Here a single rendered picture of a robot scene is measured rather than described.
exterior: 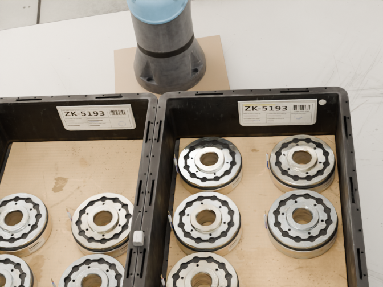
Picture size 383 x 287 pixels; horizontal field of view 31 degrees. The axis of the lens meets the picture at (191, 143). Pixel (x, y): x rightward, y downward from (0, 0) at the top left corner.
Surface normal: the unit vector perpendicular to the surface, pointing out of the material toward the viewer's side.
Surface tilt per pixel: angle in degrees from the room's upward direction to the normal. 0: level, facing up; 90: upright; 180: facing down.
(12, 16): 0
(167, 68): 72
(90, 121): 90
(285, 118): 90
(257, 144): 0
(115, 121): 90
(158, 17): 87
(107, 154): 0
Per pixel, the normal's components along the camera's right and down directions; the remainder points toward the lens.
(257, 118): -0.07, 0.77
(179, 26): 0.64, 0.55
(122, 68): -0.10, -0.64
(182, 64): 0.43, 0.42
